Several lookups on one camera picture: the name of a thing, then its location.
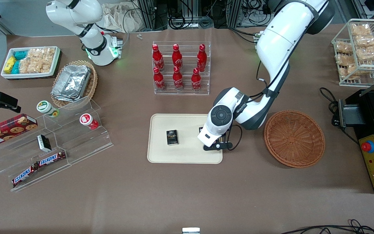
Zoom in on white crumpled cloth bag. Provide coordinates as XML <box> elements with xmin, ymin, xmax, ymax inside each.
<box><xmin>100</xmin><ymin>2</ymin><xmax>146</xmax><ymax>33</ymax></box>

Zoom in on snickers chocolate bar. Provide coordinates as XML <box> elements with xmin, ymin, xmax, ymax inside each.
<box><xmin>12</xmin><ymin>163</ymin><xmax>40</xmax><ymax>188</ymax></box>
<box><xmin>35</xmin><ymin>150</ymin><xmax>67</xmax><ymax>167</ymax></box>

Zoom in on clear acrylic stepped shelf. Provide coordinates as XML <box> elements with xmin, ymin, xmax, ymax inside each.
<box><xmin>0</xmin><ymin>96</ymin><xmax>115</xmax><ymax>192</ymax></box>

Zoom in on black floor cable bundle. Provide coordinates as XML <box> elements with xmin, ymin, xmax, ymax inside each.
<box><xmin>280</xmin><ymin>219</ymin><xmax>374</xmax><ymax>234</ymax></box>

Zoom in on green lid yogurt cup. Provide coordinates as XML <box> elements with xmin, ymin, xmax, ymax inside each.
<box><xmin>36</xmin><ymin>100</ymin><xmax>60</xmax><ymax>118</ymax></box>

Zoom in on red tartan cookie box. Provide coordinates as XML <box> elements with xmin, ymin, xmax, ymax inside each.
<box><xmin>0</xmin><ymin>113</ymin><xmax>38</xmax><ymax>150</ymax></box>

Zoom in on small black white box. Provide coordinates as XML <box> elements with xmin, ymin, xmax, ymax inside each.
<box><xmin>36</xmin><ymin>134</ymin><xmax>52</xmax><ymax>153</ymax></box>

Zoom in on clear acrylic bottle rack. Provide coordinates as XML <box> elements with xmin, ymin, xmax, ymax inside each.
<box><xmin>152</xmin><ymin>41</ymin><xmax>212</xmax><ymax>96</ymax></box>

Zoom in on clear rice cracker bag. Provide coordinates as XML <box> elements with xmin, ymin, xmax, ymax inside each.
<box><xmin>39</xmin><ymin>47</ymin><xmax>56</xmax><ymax>73</ymax></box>
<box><xmin>18</xmin><ymin>49</ymin><xmax>43</xmax><ymax>74</ymax></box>

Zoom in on aluminium frame post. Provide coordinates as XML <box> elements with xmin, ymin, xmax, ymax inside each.
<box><xmin>227</xmin><ymin>0</ymin><xmax>243</xmax><ymax>28</ymax></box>
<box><xmin>138</xmin><ymin>0</ymin><xmax>168</xmax><ymax>30</ymax></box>

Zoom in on yellow snack packet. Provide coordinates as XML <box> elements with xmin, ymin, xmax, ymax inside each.
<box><xmin>3</xmin><ymin>56</ymin><xmax>17</xmax><ymax>74</ymax></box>

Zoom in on black arm-mounted cable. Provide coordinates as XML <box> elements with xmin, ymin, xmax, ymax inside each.
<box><xmin>229</xmin><ymin>57</ymin><xmax>292</xmax><ymax>151</ymax></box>

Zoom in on white wire basket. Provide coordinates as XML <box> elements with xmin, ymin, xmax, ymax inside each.
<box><xmin>331</xmin><ymin>19</ymin><xmax>374</xmax><ymax>87</ymax></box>

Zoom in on small black card box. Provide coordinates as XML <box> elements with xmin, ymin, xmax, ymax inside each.
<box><xmin>166</xmin><ymin>130</ymin><xmax>179</xmax><ymax>146</ymax></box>

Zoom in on clear bagged pastry snack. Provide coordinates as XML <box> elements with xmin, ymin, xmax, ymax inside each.
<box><xmin>350</xmin><ymin>23</ymin><xmax>373</xmax><ymax>36</ymax></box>
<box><xmin>354</xmin><ymin>34</ymin><xmax>374</xmax><ymax>48</ymax></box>
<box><xmin>334</xmin><ymin>42</ymin><xmax>354</xmax><ymax>55</ymax></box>
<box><xmin>337</xmin><ymin>64</ymin><xmax>369</xmax><ymax>81</ymax></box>
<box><xmin>335</xmin><ymin>53</ymin><xmax>357</xmax><ymax>67</ymax></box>
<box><xmin>356</xmin><ymin>45</ymin><xmax>374</xmax><ymax>62</ymax></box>

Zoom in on black appliance housing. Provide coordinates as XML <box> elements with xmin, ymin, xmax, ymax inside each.
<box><xmin>332</xmin><ymin>89</ymin><xmax>374</xmax><ymax>194</ymax></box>

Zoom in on red lid yogurt cup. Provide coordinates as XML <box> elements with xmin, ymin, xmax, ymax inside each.
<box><xmin>79</xmin><ymin>113</ymin><xmax>99</xmax><ymax>131</ymax></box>

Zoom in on beige plastic tray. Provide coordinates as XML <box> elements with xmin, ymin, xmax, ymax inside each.
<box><xmin>147</xmin><ymin>113</ymin><xmax>223</xmax><ymax>164</ymax></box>

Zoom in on red cola bottle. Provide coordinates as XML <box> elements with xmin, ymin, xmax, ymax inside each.
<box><xmin>152</xmin><ymin>44</ymin><xmax>165</xmax><ymax>72</ymax></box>
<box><xmin>191</xmin><ymin>68</ymin><xmax>202</xmax><ymax>92</ymax></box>
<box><xmin>153</xmin><ymin>67</ymin><xmax>167</xmax><ymax>92</ymax></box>
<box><xmin>196</xmin><ymin>44</ymin><xmax>208</xmax><ymax>73</ymax></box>
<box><xmin>172</xmin><ymin>66</ymin><xmax>184</xmax><ymax>91</ymax></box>
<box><xmin>172</xmin><ymin>44</ymin><xmax>183</xmax><ymax>71</ymax></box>

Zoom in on white rectangular snack bin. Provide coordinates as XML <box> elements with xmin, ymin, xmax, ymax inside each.
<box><xmin>0</xmin><ymin>46</ymin><xmax>61</xmax><ymax>80</ymax></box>

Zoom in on light oval wicker basket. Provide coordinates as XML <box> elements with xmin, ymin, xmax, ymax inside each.
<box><xmin>50</xmin><ymin>60</ymin><xmax>98</xmax><ymax>109</ymax></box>

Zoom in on brown round wicker basket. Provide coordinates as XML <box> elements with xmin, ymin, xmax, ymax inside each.
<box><xmin>264</xmin><ymin>110</ymin><xmax>326</xmax><ymax>169</ymax></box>

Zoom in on black table power cable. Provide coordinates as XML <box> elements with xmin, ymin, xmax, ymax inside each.
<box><xmin>319</xmin><ymin>87</ymin><xmax>359</xmax><ymax>146</ymax></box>

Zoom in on stack of foil trays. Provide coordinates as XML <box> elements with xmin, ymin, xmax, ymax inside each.
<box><xmin>51</xmin><ymin>64</ymin><xmax>92</xmax><ymax>102</ymax></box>

